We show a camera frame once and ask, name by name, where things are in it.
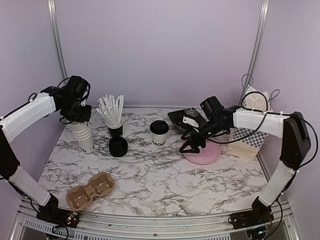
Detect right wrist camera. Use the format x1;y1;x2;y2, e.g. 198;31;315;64
182;116;199;128

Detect pink plate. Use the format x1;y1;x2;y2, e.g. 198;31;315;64
183;140;221;165

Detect black patterned square plate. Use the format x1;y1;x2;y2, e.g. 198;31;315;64
167;107;206;133

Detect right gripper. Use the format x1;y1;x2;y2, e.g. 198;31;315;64
179;118;226;153

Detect bundle of white wrapped straws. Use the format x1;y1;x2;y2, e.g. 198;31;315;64
96;94;125;127

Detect left aluminium post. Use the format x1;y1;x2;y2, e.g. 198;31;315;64
47;0;68;79

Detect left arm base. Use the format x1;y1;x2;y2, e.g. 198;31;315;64
36;207;80;229

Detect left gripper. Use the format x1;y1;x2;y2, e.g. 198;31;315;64
62;98;92;123

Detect black cup holding straws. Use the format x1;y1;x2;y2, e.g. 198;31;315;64
107;118;124;137

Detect checkered paper bag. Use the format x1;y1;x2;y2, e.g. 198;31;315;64
226;77;275;161

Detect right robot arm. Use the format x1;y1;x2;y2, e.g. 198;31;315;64
179;96;312;224

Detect aluminium front rail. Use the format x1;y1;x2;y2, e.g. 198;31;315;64
8;200;301;240

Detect stack of white paper cups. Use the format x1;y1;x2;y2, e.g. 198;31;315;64
69;122;94;154

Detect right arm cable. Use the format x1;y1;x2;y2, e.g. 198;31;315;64
207;91;313;171

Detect stack of black lids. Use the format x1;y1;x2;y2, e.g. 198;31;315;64
108;136;128;158

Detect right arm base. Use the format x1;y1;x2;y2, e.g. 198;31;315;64
227;209;274;230

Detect aluminium post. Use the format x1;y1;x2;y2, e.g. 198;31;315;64
47;0;68;79
246;0;271;77

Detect brown cardboard cup carrier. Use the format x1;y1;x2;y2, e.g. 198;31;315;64
66;172;116;212

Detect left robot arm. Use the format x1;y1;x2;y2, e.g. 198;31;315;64
0;75;92;223

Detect right aluminium post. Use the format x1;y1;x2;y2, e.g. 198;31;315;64
246;0;271;77

